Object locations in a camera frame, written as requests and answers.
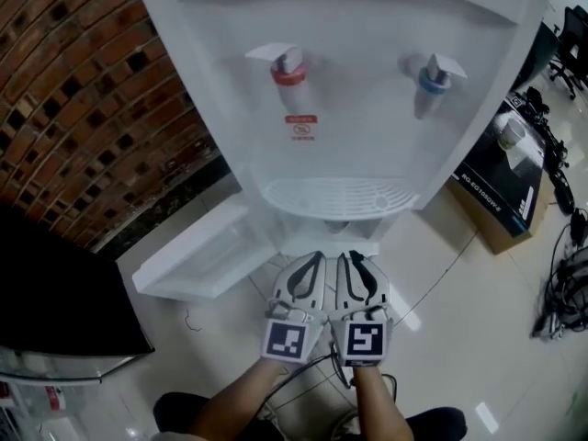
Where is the black glass-door fridge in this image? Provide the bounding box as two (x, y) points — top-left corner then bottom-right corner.
(0, 203), (156, 385)

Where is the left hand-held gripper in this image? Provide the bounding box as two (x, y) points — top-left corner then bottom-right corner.
(260, 251), (328, 367)

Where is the white paper cup green print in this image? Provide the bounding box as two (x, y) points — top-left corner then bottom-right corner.
(497, 119), (526, 153)

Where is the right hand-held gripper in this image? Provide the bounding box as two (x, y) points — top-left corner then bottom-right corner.
(328, 249), (396, 369)

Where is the person's right leg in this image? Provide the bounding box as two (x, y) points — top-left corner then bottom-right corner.
(402, 406), (467, 441)

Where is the person's right forearm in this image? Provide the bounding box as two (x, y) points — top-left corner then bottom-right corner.
(351, 364), (413, 441)

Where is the black cable bundle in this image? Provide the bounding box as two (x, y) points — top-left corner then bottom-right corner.
(523, 85), (578, 216)

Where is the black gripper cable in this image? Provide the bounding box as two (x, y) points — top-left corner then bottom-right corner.
(268, 337), (400, 431)

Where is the black office chair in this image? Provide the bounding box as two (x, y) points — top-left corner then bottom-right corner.
(548, 6), (588, 101)

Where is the person's left leg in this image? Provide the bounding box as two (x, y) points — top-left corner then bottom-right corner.
(153, 391), (213, 441)

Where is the plain brown cardboard box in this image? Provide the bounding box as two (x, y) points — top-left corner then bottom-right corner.
(447, 172), (560, 255)

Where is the white dispenser door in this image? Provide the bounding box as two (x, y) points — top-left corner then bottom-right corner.
(131, 198), (279, 303)

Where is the person's leg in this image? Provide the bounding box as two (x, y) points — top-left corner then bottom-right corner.
(153, 391), (213, 441)
(402, 406), (467, 441)

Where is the person's left forearm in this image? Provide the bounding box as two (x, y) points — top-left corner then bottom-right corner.
(189, 355), (289, 441)

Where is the white water dispenser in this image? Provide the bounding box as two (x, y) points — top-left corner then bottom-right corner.
(130, 0), (551, 259)

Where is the black product box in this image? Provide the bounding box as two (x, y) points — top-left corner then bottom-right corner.
(451, 90), (551, 239)

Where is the white drip tray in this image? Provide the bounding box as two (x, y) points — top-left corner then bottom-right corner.
(263, 175), (420, 219)

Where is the clear bottle red label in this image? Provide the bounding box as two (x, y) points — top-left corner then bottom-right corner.
(43, 385), (68, 415)

